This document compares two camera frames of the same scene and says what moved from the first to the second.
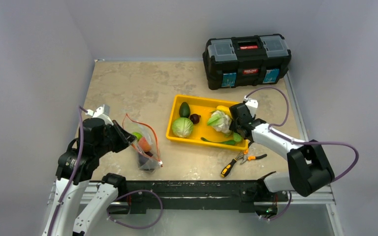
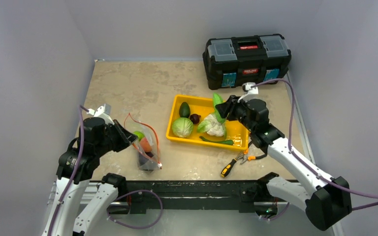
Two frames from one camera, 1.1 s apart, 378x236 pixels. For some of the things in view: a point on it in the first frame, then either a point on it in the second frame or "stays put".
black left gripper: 128,137 stays put
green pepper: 237,137 to 217,99
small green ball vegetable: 137,135 stays put
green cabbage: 182,127 stays put
